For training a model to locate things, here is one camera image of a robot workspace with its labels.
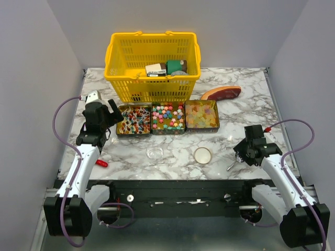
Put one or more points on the green brown package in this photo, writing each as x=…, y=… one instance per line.
x=176, y=66

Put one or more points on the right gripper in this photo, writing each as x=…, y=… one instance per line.
x=241, y=147

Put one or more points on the yellow plastic shopping basket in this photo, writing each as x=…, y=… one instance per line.
x=128, y=53

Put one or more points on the metal scoop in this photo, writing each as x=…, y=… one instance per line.
x=237, y=159

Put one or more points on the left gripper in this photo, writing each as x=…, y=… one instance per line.
x=116, y=114

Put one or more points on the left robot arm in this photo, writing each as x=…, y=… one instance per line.
x=67, y=213

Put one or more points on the tin of gummy candies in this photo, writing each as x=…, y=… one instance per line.
x=201, y=116

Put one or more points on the grey pouch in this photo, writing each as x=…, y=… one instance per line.
x=179, y=73

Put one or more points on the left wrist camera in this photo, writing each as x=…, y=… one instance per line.
x=93, y=96

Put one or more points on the round jar lid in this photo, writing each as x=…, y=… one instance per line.
x=202, y=155

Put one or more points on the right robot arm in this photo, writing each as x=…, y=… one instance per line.
x=301, y=219

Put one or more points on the tin of star candies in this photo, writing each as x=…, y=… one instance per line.
x=168, y=118

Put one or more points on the black flat box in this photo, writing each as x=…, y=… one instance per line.
x=156, y=75

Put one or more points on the red chili pepper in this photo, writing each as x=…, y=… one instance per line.
x=101, y=163

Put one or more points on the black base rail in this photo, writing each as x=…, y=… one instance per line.
x=183, y=198

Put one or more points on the white brown box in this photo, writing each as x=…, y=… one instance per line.
x=158, y=68

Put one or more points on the tin of lollipops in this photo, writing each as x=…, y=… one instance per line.
x=136, y=122

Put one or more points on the clear glass jar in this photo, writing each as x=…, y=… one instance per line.
x=155, y=153

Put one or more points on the fake meat slice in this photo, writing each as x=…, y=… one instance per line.
x=222, y=93

